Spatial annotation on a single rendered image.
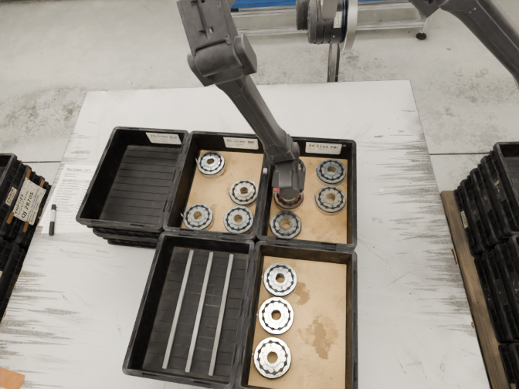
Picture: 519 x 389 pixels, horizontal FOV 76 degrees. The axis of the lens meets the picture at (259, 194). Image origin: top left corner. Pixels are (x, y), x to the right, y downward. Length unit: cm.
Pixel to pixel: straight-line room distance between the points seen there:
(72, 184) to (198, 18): 115
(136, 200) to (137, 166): 15
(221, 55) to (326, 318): 77
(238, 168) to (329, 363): 71
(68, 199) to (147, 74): 170
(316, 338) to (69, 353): 82
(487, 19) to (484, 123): 209
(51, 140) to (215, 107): 163
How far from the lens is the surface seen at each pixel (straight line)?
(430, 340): 126
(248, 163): 126
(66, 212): 158
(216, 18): 61
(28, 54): 386
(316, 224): 114
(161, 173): 132
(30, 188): 215
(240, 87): 66
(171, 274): 114
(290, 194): 94
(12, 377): 147
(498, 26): 74
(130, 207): 129
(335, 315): 106
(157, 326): 112
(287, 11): 291
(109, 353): 131
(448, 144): 256
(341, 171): 121
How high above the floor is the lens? 187
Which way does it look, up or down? 61 degrees down
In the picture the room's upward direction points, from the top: 9 degrees counter-clockwise
